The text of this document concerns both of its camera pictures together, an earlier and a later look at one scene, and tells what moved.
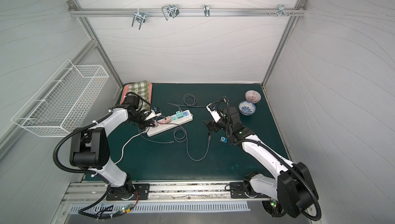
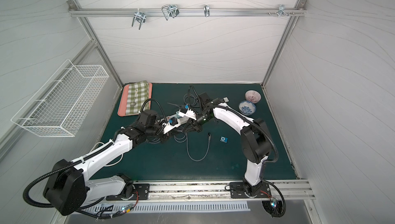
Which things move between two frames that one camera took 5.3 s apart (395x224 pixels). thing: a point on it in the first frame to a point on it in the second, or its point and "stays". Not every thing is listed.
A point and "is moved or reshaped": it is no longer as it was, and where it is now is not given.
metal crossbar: (170, 12) stays
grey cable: (168, 142) is moved or reshaped
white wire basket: (54, 109) stays
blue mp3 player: (223, 138) stays
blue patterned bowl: (247, 108) stays
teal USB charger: (179, 114) stays
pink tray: (125, 91) stays
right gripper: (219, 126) to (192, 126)
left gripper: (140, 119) to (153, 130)
